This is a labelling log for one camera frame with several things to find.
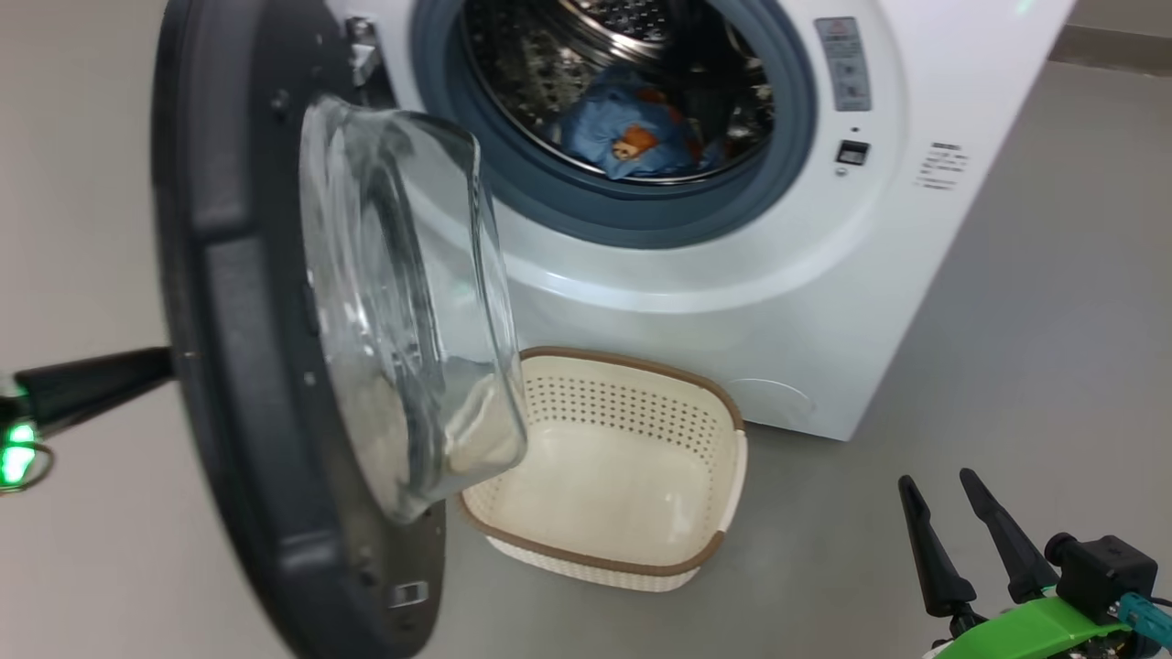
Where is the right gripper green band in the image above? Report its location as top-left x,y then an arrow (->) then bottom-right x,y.
897,468 -> 1132,659

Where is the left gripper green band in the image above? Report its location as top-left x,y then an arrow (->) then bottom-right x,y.
0,346 -> 175,495

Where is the dark round washing machine door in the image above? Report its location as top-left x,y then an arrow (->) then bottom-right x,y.
151,0 -> 530,659

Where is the small blue bear-print garment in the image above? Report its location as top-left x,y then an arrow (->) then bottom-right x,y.
559,64 -> 724,179

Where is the white front-load washing machine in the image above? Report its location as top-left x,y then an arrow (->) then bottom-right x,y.
325,0 -> 1077,443

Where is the cream perforated laundry basket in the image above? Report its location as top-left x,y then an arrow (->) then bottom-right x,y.
455,346 -> 749,593

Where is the grey rubber door gasket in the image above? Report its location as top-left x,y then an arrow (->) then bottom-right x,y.
409,0 -> 819,250

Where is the steel washing machine drum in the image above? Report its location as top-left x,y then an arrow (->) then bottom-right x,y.
462,0 -> 777,184

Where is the teal connector of right gripper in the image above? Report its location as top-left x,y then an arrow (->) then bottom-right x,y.
1117,592 -> 1172,646

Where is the round white filter cover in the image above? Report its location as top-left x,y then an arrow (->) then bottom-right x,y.
728,377 -> 816,431

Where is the grey instruction label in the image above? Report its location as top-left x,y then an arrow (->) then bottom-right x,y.
814,16 -> 873,113

